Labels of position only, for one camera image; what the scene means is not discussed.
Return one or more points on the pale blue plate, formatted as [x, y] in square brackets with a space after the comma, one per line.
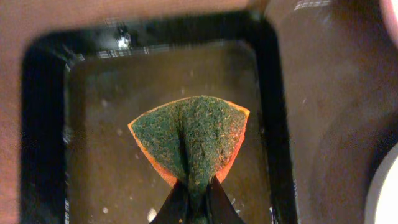
[381, 200]

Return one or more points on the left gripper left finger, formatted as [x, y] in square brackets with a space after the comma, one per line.
[175, 209]

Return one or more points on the white plate top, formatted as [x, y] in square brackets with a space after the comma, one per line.
[389, 13]

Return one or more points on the black water tray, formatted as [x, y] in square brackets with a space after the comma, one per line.
[81, 88]

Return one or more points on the orange green scrub sponge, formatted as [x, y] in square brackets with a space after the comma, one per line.
[192, 141]

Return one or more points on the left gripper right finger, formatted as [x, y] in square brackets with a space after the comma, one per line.
[219, 209]

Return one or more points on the brown serving tray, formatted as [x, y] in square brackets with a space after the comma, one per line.
[340, 78]

